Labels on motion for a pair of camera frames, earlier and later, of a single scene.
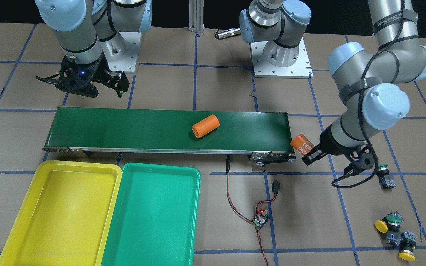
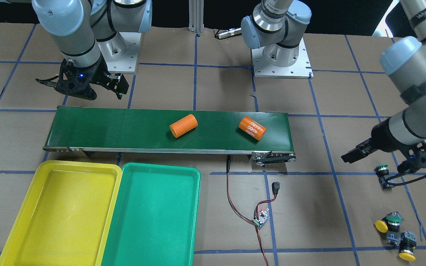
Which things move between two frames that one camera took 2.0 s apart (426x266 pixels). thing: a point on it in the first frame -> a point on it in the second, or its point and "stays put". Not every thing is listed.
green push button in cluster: x=393 y=220 stays put
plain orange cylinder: x=205 y=126 -> x=183 y=125
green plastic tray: x=153 y=222 stays put
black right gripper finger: x=118 y=80 stays put
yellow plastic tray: x=66 y=216 stays put
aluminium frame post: x=196 y=16 stays put
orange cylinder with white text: x=301 y=143 -> x=252 y=128
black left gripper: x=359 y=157 -> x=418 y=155
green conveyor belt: x=266 y=135 stays put
